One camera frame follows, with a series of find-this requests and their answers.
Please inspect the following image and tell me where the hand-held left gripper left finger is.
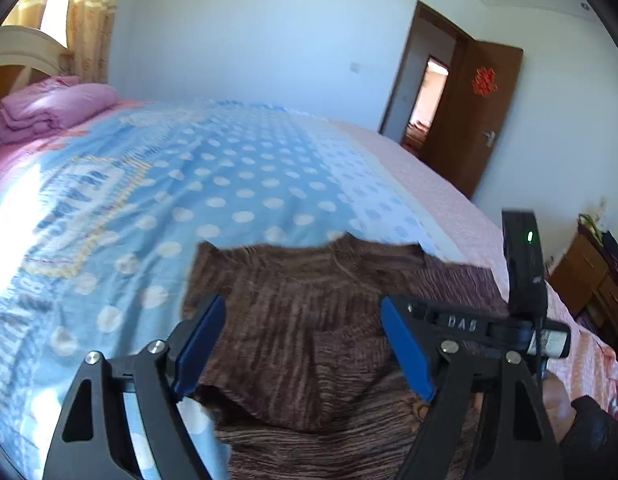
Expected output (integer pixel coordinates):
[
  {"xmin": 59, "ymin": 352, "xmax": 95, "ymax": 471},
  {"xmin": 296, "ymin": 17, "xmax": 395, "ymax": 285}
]
[{"xmin": 41, "ymin": 294, "xmax": 227, "ymax": 480}]

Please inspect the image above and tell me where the folded pink quilt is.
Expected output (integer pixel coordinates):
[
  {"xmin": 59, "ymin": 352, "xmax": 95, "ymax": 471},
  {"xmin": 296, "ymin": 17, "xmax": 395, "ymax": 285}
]
[{"xmin": 0, "ymin": 76, "xmax": 120, "ymax": 147}]

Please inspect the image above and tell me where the green plant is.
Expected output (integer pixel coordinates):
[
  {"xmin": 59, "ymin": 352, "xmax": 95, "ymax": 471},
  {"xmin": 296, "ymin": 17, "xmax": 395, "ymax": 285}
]
[{"xmin": 578, "ymin": 212, "xmax": 602, "ymax": 241}]

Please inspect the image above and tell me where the yellow patterned curtain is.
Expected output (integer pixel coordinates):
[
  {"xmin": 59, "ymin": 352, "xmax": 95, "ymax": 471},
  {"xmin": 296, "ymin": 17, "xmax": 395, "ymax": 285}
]
[{"xmin": 4, "ymin": 0, "xmax": 122, "ymax": 86}]

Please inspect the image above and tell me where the pink patterned bedsheet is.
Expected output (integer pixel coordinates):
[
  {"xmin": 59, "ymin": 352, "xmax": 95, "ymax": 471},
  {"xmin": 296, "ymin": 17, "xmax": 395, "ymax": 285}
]
[{"xmin": 334, "ymin": 120, "xmax": 617, "ymax": 416}]

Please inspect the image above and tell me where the brown wooden door frame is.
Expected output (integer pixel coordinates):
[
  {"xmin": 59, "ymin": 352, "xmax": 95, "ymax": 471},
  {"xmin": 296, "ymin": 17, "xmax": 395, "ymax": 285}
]
[{"xmin": 379, "ymin": 0, "xmax": 472, "ymax": 151}]

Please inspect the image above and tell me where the cream wooden headboard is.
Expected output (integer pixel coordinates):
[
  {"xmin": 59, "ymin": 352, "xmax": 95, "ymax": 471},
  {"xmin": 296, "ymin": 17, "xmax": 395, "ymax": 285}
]
[{"xmin": 0, "ymin": 25, "xmax": 72, "ymax": 126}]

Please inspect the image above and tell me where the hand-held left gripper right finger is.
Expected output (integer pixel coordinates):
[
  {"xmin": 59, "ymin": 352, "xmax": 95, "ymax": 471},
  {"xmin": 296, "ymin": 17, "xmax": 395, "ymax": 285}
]
[{"xmin": 381, "ymin": 296, "xmax": 562, "ymax": 480}]

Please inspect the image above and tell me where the blue polka-dot printed blanket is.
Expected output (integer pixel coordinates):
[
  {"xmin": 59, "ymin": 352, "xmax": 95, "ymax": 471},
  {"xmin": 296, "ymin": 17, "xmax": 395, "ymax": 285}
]
[{"xmin": 0, "ymin": 99, "xmax": 454, "ymax": 480}]

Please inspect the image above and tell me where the brown wooden door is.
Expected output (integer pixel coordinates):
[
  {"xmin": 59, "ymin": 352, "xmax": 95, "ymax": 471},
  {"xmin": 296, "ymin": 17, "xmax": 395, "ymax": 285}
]
[{"xmin": 420, "ymin": 40, "xmax": 524, "ymax": 200}]

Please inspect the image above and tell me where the brown wooden cabinet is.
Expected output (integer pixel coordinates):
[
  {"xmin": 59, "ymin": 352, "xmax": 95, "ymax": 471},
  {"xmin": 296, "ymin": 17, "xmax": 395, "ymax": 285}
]
[{"xmin": 546, "ymin": 225, "xmax": 618, "ymax": 351}]

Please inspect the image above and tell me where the brown striped knit sweater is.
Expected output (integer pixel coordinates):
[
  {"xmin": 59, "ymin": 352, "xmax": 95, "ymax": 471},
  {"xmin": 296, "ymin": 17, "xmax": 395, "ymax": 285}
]
[{"xmin": 181, "ymin": 234, "xmax": 512, "ymax": 480}]

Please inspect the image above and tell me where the black bag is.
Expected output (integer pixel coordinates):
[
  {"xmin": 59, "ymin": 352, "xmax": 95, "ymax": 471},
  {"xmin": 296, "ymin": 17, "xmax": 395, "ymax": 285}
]
[{"xmin": 601, "ymin": 230, "xmax": 618, "ymax": 266}]

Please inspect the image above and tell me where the person's right forearm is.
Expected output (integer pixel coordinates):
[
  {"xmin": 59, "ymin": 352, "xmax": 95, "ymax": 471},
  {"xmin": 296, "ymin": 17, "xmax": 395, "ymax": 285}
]
[{"xmin": 541, "ymin": 375, "xmax": 618, "ymax": 480}]

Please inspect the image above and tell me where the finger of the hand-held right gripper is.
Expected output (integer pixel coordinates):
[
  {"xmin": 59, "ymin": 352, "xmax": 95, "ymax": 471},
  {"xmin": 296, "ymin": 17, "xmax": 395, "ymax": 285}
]
[{"xmin": 406, "ymin": 301, "xmax": 492, "ymax": 345}]

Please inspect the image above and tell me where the red paper door decoration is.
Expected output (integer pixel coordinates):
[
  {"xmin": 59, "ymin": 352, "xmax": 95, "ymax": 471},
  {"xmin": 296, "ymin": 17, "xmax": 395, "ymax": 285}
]
[{"xmin": 470, "ymin": 66, "xmax": 498, "ymax": 97}]

